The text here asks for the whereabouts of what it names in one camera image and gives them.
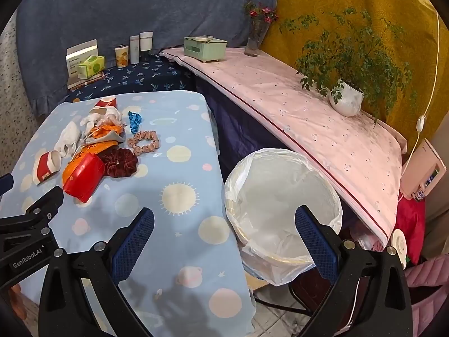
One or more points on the pink quilted jacket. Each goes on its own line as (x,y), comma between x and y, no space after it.
(424,270)

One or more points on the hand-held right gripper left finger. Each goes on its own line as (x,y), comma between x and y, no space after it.
(135,242)

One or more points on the bin with white plastic bag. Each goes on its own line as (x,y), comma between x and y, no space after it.
(280,196)

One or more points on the red and white paper cup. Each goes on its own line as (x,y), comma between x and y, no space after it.
(44,168)
(105,103)

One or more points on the pink scrunchie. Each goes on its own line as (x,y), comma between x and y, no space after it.
(152,144)

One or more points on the pink dotted cloth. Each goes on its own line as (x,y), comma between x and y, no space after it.
(280,87)

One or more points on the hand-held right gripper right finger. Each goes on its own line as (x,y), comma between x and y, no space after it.
(315,245)

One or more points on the printed orange and white cup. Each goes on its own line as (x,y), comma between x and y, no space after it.
(121,57)

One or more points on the mint green tissue box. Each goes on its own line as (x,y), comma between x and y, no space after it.
(207,51)

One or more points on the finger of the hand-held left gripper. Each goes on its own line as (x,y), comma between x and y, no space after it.
(44,203)
(5,184)

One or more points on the orange plastic bag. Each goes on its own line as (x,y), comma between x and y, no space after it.
(75,166)

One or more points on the tall white bottle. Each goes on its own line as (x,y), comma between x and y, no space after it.
(134,51)

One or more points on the blue twisted wrapper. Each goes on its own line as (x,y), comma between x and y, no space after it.
(135,121)

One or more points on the dark purple cloth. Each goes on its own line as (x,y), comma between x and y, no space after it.
(238,126)

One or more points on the light blue planet-print tablecloth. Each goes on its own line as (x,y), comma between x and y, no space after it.
(158,154)

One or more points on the green tissue pack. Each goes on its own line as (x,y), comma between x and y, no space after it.
(92,66)

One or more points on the glass vase with red flowers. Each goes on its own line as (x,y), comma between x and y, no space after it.
(253,42)

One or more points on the cardboard box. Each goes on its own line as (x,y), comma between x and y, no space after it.
(256,282)

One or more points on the white tissue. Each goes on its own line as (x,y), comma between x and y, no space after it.
(110,116)
(68,137)

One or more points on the red foil packet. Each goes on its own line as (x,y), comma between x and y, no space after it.
(82,179)

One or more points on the white round object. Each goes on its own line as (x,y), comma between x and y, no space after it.
(399,247)

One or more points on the grey plastic piece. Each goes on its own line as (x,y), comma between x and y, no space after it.
(115,137)

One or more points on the potted green plant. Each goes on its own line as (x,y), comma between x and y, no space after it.
(345,100)

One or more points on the red cloth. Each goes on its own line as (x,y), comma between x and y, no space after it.
(410,224)

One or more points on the wooden tray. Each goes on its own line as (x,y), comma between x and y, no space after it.
(79,82)

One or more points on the dark red velvet scrunchie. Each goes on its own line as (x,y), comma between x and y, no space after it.
(119,163)

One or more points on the blue-grey hanging cloth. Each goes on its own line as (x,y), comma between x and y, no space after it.
(140,7)

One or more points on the navy leaf-print cloth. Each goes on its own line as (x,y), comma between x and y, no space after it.
(147,73)

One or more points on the pink box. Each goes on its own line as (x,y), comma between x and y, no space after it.
(417,168)

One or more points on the white jar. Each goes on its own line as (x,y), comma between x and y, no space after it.
(146,42)

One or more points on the white carton box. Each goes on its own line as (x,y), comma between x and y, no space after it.
(79,53)

